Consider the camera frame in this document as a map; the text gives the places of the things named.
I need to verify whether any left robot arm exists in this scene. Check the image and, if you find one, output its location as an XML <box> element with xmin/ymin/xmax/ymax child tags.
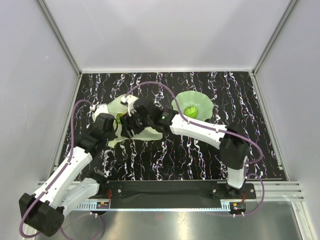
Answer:
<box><xmin>18</xmin><ymin>113</ymin><xmax>116</xmax><ymax>238</ymax></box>

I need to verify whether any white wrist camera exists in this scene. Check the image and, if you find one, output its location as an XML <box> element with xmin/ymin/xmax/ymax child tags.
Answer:
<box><xmin>120</xmin><ymin>94</ymin><xmax>139</xmax><ymax>115</ymax></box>
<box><xmin>90</xmin><ymin>103</ymin><xmax>109</xmax><ymax>122</ymax></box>

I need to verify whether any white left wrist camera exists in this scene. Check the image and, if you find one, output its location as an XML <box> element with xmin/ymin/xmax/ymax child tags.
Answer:
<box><xmin>90</xmin><ymin>103</ymin><xmax>109</xmax><ymax>122</ymax></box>

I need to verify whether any light green wavy bowl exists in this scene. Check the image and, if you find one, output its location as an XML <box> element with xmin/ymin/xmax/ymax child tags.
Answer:
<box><xmin>175</xmin><ymin>90</ymin><xmax>214</xmax><ymax>122</ymax></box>

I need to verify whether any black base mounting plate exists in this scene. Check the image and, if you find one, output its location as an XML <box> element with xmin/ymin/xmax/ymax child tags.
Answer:
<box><xmin>98</xmin><ymin>180</ymin><xmax>257</xmax><ymax>209</ymax></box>

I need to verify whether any white slotted cable duct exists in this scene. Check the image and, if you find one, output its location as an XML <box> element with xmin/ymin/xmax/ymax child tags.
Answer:
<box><xmin>74</xmin><ymin>199</ymin><xmax>110</xmax><ymax>212</ymax></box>

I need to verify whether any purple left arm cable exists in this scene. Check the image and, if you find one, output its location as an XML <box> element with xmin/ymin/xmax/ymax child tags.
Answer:
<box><xmin>19</xmin><ymin>99</ymin><xmax>104</xmax><ymax>240</ymax></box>

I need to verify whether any aluminium frame rail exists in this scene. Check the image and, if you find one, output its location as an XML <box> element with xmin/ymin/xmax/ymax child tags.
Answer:
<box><xmin>36</xmin><ymin>0</ymin><xmax>82</xmax><ymax>76</ymax></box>

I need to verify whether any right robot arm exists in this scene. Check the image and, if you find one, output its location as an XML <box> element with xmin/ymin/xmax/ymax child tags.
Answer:
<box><xmin>120</xmin><ymin>95</ymin><xmax>249</xmax><ymax>199</ymax></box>

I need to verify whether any green fruit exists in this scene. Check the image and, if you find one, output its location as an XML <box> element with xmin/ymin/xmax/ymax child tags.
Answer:
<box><xmin>116</xmin><ymin>113</ymin><xmax>125</xmax><ymax>119</ymax></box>
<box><xmin>183</xmin><ymin>106</ymin><xmax>199</xmax><ymax>119</ymax></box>

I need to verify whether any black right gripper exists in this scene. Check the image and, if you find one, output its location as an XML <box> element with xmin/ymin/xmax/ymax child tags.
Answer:
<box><xmin>119</xmin><ymin>109</ymin><xmax>153</xmax><ymax>139</ymax></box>

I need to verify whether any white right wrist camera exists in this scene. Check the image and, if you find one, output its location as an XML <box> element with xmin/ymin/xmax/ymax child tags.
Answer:
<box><xmin>120</xmin><ymin>94</ymin><xmax>139</xmax><ymax>115</ymax></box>

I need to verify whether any light green plastic bag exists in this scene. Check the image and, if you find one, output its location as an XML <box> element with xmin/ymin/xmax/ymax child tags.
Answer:
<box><xmin>107</xmin><ymin>94</ymin><xmax>163</xmax><ymax>148</ymax></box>

